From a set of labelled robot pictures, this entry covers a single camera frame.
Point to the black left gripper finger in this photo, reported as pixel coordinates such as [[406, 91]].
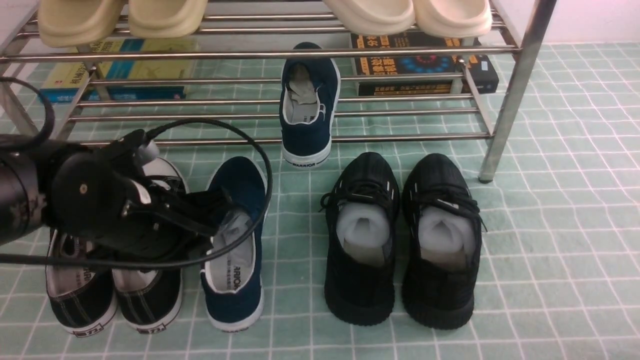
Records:
[[201, 213]]

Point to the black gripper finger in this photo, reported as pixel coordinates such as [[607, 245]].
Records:
[[181, 247]]

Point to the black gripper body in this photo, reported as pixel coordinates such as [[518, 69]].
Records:
[[103, 196]]

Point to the navy canvas shoe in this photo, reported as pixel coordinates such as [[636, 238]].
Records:
[[232, 283], [310, 92]]

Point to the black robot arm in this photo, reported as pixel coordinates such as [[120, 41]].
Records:
[[26, 177]]

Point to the silver metal shoe rack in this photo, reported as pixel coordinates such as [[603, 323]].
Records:
[[427, 94]]

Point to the black white sneaker right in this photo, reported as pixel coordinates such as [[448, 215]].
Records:
[[150, 301]]

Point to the black white sneaker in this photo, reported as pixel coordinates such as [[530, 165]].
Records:
[[150, 301], [83, 301]]

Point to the black white sneaker left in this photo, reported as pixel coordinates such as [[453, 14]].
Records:
[[83, 301]]

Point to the yellow blue book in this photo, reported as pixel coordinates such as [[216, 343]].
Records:
[[64, 80]]

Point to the black knit sneaker left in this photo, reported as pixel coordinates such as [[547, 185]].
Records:
[[361, 214]]

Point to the black knit sneaker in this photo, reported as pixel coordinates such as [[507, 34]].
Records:
[[445, 244], [361, 214]]

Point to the beige slipper far left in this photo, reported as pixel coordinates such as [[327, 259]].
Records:
[[70, 23]]

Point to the beige slipper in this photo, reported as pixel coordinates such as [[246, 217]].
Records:
[[70, 23], [165, 19]]

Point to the black knit sneaker right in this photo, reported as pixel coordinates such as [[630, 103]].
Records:
[[445, 244]]

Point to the black orange book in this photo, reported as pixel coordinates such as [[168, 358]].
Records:
[[413, 69]]

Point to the cream slipper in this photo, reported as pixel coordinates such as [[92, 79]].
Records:
[[453, 18], [373, 17]]

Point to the cream slipper far right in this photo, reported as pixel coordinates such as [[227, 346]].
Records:
[[453, 18]]

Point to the green checkered floor mat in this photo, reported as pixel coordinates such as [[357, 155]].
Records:
[[559, 271]]

